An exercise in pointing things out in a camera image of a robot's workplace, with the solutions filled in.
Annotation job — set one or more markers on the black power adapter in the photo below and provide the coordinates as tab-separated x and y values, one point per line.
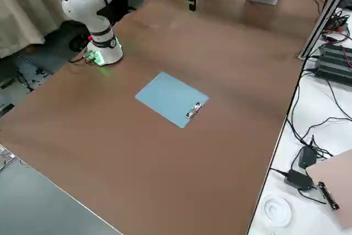
307	158
298	179

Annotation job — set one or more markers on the beige curtain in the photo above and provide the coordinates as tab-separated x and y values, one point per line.
22	12

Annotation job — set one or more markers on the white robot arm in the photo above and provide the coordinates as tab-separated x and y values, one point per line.
88	6

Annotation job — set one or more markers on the grey side table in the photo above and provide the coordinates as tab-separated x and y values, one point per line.
33	204

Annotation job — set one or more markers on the blue A4 clipboard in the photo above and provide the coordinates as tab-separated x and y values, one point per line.
165	94

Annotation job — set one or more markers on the white round roll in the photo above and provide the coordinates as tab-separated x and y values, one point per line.
284	215

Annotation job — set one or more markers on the black ribbed power unit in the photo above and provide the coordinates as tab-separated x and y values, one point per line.
332	64

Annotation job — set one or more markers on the brown clipboard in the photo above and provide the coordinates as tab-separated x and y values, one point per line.
338	180

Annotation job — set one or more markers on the power strip with red plugs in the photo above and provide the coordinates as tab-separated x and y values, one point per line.
338	24

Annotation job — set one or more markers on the aluminium frame post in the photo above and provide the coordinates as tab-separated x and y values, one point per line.
322	20

